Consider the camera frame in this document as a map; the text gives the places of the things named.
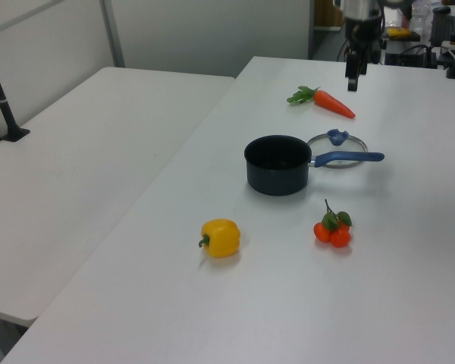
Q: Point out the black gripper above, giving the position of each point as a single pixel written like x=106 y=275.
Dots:
x=362 y=32

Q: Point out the glass lid blue knob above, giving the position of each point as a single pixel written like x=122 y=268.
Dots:
x=339 y=137

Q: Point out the orange toy carrot green leaves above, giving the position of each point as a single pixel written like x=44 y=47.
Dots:
x=331 y=104

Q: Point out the yellow object on desk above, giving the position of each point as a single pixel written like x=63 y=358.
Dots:
x=398 y=32

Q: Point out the wooden cabinet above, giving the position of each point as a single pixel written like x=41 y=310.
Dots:
x=328 y=13

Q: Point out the black office chair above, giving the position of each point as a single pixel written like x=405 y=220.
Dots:
x=443 y=24

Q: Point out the orange toy tangerine bunch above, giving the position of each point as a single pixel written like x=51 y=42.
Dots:
x=333 y=231

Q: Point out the yellow toy bell pepper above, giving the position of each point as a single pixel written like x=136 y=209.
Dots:
x=221 y=238

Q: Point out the black pole with flat base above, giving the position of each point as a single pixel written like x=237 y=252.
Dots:
x=2 y=102

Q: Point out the grey partition post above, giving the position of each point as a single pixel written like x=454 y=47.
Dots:
x=113 y=32

